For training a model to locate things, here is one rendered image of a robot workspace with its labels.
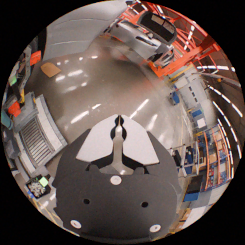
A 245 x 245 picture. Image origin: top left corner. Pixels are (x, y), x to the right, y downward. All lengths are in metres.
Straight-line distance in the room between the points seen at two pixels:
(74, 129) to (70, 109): 0.30
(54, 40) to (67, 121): 1.01
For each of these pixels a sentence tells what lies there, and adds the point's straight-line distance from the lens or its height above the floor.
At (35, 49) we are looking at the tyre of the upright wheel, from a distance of 0.75.
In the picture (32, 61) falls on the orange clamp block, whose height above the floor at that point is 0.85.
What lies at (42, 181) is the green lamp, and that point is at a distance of 0.56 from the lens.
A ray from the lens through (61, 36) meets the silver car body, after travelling 0.78.
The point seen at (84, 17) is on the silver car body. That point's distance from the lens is 0.79.
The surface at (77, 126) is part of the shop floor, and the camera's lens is 1.23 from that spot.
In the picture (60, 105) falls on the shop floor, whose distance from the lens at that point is 1.35.
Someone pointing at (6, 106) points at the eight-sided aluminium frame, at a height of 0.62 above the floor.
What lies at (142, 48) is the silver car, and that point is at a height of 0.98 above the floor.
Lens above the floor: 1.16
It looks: 47 degrees down
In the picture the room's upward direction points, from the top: 59 degrees clockwise
